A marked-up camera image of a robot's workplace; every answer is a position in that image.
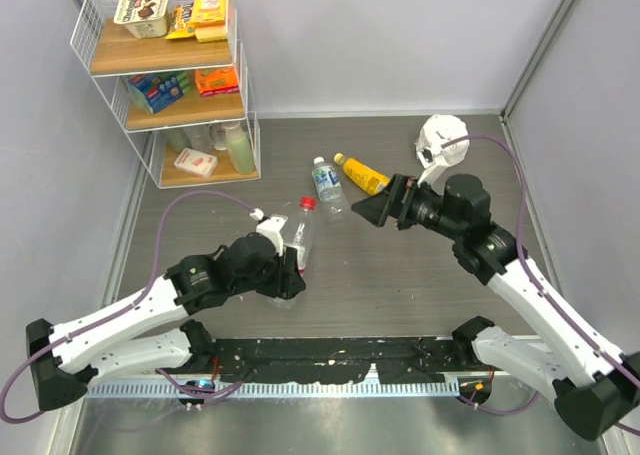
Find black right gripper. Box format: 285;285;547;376
352;173;466;241

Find clear bottle red label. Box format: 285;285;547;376
275;206;315;307

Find clear bottle blue white label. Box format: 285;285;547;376
312;157;349;223

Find red bottle cap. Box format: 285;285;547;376
299;197;317;211

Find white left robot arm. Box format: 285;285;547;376
26;233;306;411

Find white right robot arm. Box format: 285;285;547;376
352;174;639;441

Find yellow juice bottle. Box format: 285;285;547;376
334;153;390;196

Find green drink bottle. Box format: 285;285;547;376
222;121;255;175

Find white pink tissue pack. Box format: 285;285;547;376
173;148;218;179

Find clear bottles on bottom shelf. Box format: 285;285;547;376
165;124;227;153

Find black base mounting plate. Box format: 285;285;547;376
205;336;492;385

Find orange snack box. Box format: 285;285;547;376
194;67;239;97

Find blue green box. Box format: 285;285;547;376
126;71;191;115

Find yellow orange cracker box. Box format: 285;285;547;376
190;0;228;43

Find yellow snack bag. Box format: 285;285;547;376
165;3;195;40

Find white yogurt tub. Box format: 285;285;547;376
113;0;170;39

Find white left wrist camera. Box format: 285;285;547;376
249;208;288;256

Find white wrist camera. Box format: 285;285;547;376
416;145;451;185
249;208;288;256

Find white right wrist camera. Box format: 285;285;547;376
416;145;451;185

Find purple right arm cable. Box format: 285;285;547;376
447;134;640;436

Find white slotted cable duct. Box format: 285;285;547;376
86;376;460;399

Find white wire shelf rack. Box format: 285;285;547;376
71;0;261;189

